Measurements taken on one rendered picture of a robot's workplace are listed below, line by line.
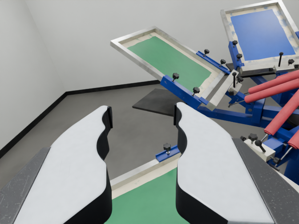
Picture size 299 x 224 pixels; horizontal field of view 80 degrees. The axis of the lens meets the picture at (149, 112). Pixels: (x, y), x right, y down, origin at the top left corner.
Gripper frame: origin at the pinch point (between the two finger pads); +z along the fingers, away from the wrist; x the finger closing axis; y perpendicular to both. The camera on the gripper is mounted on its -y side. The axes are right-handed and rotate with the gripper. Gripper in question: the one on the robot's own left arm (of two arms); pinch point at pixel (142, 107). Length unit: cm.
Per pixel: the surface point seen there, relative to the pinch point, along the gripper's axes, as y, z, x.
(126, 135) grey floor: 173, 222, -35
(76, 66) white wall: 117, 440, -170
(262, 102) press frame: 52, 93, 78
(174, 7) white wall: -3, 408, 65
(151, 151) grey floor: 168, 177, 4
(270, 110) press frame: 55, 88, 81
